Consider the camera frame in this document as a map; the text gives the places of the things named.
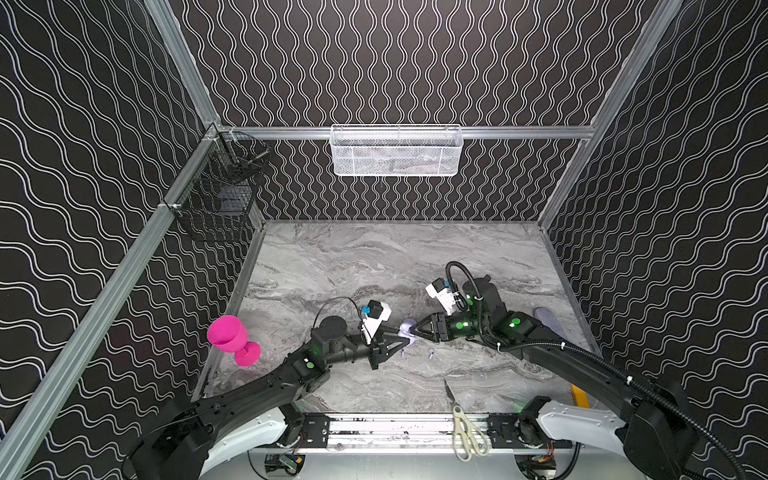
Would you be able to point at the beige handled scissors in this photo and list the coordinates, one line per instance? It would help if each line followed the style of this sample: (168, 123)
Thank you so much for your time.
(468, 440)

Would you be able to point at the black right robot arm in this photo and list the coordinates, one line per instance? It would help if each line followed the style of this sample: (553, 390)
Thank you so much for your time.
(646, 420)

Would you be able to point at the yellow object at table edge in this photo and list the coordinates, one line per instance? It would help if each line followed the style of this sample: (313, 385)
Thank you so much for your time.
(580, 397)

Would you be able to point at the aluminium corner frame post left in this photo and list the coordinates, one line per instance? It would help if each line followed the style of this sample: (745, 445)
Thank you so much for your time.
(170, 31)

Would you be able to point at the aluminium back horizontal bar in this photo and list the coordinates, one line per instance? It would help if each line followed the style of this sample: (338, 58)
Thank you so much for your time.
(372, 131)

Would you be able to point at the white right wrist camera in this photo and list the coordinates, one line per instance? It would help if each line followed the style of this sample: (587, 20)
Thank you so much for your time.
(441, 291)

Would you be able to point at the white wire basket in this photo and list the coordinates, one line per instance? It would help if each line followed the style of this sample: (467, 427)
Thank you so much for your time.
(425, 155)

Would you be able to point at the black wire basket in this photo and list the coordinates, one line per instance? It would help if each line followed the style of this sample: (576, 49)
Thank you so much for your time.
(216, 207)

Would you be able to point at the aluminium left side bar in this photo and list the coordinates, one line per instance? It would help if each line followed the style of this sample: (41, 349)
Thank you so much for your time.
(31, 426)

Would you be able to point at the pink plastic goblet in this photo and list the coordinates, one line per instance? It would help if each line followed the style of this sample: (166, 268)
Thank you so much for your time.
(229, 335)

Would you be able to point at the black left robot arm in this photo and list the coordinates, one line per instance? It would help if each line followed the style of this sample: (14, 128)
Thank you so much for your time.
(178, 442)

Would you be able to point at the aluminium corner frame post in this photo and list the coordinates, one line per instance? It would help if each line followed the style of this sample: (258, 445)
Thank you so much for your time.
(648, 40)
(170, 31)

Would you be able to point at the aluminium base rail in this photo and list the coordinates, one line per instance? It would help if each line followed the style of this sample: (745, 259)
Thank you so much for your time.
(409, 433)

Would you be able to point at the aluminium corner frame post right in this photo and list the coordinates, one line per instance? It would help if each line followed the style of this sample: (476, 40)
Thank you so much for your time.
(648, 40)

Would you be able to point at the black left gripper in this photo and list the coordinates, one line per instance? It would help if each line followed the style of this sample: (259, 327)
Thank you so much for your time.
(374, 347)

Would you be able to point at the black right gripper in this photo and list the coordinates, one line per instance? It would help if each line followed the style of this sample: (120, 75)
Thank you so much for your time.
(441, 327)

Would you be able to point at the purple earbud charging case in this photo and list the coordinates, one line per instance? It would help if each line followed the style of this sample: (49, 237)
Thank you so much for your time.
(405, 330)

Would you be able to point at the grey purple glasses case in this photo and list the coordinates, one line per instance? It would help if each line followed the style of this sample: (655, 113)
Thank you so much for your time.
(550, 320)

